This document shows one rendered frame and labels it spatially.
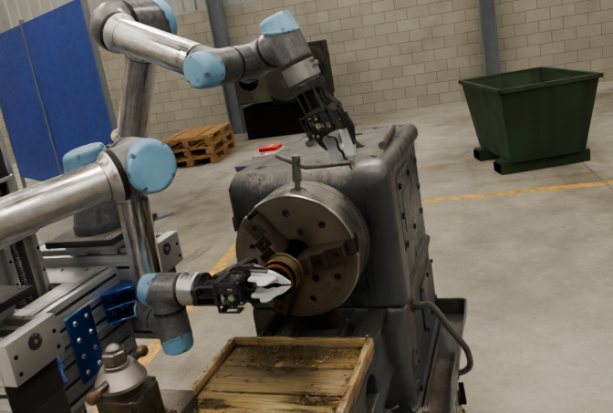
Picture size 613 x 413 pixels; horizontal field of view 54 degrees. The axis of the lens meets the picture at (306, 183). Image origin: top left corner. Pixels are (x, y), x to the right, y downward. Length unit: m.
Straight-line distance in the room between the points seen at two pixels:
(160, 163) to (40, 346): 0.44
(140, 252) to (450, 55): 10.10
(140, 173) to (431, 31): 10.18
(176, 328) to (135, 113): 0.61
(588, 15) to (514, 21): 1.21
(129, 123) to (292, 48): 0.63
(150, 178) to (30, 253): 0.50
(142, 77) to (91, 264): 0.54
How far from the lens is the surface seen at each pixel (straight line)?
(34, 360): 1.36
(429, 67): 11.30
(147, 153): 1.29
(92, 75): 6.41
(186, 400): 1.11
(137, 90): 1.68
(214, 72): 1.22
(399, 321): 1.63
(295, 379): 1.35
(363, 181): 1.50
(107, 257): 1.74
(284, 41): 1.26
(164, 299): 1.40
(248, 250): 1.49
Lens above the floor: 1.58
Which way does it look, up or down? 14 degrees down
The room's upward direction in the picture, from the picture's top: 10 degrees counter-clockwise
